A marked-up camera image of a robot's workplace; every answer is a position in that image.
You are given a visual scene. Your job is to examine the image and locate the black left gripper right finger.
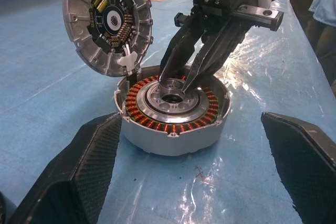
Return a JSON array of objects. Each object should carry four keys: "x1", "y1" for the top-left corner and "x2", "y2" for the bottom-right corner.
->
[{"x1": 261, "y1": 111, "x2": 336, "y2": 224}]

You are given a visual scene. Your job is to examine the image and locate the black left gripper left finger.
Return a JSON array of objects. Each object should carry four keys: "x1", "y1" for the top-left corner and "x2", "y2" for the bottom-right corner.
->
[{"x1": 7, "y1": 112, "x2": 123, "y2": 224}]

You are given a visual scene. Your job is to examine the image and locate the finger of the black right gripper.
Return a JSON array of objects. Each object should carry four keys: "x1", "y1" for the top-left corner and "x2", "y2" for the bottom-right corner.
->
[
  {"x1": 180, "y1": 18, "x2": 250, "y2": 95},
  {"x1": 158, "y1": 14, "x2": 212, "y2": 81}
]

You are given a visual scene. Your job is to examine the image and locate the silver spoked rotor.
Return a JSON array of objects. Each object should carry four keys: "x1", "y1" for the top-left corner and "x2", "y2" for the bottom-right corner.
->
[{"x1": 136, "y1": 76, "x2": 202, "y2": 124}]

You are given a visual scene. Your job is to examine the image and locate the silver round motor housing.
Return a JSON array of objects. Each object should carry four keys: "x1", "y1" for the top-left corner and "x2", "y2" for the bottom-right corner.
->
[{"x1": 114, "y1": 63, "x2": 233, "y2": 156}]

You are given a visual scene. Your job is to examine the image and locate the silver round motor lid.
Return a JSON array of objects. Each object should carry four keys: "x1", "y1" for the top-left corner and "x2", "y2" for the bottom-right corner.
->
[{"x1": 62, "y1": 0, "x2": 154, "y2": 78}]

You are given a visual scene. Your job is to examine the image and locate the pale blue plastic bag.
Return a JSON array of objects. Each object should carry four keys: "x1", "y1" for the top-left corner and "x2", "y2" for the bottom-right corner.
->
[{"x1": 309, "y1": 0, "x2": 336, "y2": 28}]

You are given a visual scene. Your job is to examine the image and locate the blue table cover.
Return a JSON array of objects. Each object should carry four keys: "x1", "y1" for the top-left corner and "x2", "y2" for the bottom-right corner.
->
[{"x1": 0, "y1": 0, "x2": 336, "y2": 224}]

